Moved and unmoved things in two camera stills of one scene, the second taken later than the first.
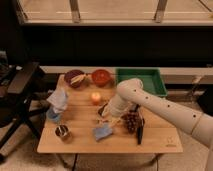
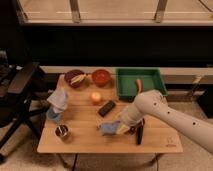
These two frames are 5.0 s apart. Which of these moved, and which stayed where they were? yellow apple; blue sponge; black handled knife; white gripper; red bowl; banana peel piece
Moved: white gripper; blue sponge
Stayed: yellow apple; black handled knife; red bowl; banana peel piece
